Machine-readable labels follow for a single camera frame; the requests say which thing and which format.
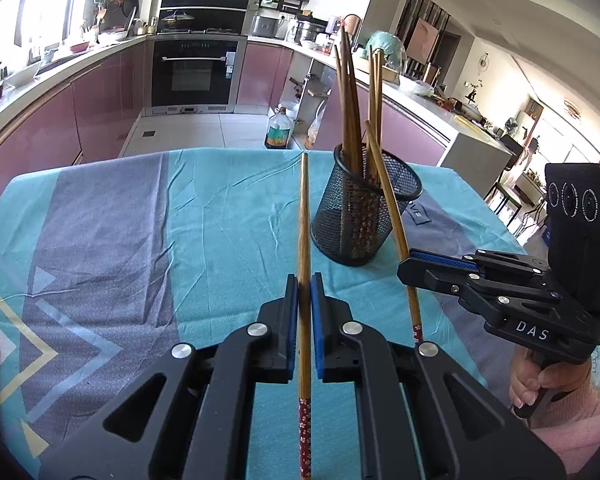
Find black built-in oven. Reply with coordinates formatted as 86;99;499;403
151;37;247;113

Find silver countertop appliance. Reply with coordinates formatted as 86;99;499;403
251;15;281;38

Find black mesh utensil holder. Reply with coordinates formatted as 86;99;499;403
310;142;424;267

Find white plastic bag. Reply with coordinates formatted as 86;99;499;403
399;76;435;97

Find bundle of bamboo chopsticks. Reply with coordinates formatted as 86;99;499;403
333;24;385;256

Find person's right hand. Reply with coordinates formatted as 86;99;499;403
509;347;592;409

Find cooking oil bottle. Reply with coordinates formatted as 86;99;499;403
264;106;294;151

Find white basin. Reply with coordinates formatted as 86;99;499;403
2;65;38;86

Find wok with glass lid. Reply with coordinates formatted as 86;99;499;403
161;10;196;28

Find framed painting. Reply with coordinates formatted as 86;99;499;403
405;16;451;68

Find person's right forearm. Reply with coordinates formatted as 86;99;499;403
530;370;600;476

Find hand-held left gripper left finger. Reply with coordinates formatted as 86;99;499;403
37;273;300;480

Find clear plastic bag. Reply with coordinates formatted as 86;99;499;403
305;102;327;150

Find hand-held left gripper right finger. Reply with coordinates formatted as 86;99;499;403
310;272;566;480

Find steel rice cooker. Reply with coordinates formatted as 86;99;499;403
295;20;327;45

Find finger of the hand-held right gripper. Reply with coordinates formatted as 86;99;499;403
409;249;552;277
397;257;567;319

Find purple kitchen cabinets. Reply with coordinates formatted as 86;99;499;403
0;40;451;221

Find floral-handled bamboo chopstick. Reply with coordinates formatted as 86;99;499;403
363;120;426;345
297;152;313;480

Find teal grey printed tablecloth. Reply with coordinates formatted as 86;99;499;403
0;147;528;480

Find green mesh food cover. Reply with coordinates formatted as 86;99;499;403
369;30;407;68

